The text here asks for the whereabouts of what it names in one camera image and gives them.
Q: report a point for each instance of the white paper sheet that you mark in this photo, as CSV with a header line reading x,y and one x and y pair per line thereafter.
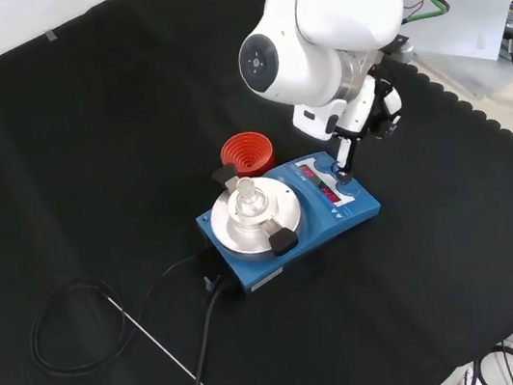
x,y
468,17

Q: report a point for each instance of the heater with blue base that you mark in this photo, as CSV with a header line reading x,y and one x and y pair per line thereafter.
x,y
268,268

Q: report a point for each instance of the black cloth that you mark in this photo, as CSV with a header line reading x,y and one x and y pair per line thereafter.
x,y
41,187

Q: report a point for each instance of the thin metal probe rod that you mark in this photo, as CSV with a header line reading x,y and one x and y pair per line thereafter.
x,y
158,342

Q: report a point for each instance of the clear round-bottom glass flask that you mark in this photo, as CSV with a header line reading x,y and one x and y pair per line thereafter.
x,y
247,199

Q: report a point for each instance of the grey tape piece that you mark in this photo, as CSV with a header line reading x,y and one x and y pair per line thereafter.
x,y
51,36

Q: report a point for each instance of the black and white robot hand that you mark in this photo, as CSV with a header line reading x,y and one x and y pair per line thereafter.
x,y
360,110

